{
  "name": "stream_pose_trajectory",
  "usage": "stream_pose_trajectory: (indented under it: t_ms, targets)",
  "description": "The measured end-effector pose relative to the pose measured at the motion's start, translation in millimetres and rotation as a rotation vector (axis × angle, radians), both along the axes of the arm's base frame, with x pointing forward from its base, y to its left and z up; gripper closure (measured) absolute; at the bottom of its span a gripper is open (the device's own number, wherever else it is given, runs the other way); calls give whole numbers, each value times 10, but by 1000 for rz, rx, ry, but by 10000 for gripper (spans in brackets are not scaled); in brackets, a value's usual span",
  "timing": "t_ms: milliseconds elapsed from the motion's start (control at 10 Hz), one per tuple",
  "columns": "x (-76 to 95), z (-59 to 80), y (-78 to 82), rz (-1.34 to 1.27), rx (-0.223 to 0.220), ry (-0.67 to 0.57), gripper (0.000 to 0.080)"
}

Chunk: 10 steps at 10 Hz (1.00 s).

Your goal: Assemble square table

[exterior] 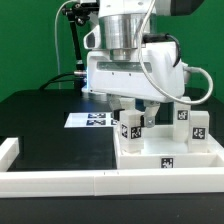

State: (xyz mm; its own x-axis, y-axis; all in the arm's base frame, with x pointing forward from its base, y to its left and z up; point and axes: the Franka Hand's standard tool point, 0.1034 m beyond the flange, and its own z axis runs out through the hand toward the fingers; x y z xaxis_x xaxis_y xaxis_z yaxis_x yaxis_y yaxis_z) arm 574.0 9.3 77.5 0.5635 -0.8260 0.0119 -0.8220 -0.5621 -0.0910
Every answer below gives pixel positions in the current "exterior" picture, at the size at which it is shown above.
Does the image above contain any white fiducial marker sheet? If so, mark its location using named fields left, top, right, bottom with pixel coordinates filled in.
left=64, top=112, right=117, bottom=128

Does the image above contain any white square tabletop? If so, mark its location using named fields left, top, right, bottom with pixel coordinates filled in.
left=113, top=125, right=224, bottom=169

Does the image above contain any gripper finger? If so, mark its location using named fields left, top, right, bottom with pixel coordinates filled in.
left=141, top=100, right=160, bottom=128
left=109, top=95, right=124, bottom=121

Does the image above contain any white U-shaped obstacle fence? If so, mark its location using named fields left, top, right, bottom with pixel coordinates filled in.
left=0, top=138, right=224, bottom=198

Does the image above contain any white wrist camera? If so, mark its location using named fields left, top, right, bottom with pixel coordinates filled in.
left=83, top=26, right=101, bottom=49

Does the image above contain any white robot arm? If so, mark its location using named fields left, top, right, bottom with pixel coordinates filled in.
left=68, top=0, right=204, bottom=127

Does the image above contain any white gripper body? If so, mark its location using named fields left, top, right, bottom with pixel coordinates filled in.
left=87, top=42, right=185, bottom=103

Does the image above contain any grey thin cable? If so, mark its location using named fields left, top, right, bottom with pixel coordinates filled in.
left=54, top=0, right=77, bottom=90

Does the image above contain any black cable bundle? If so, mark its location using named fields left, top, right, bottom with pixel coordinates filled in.
left=39, top=6, right=88, bottom=91

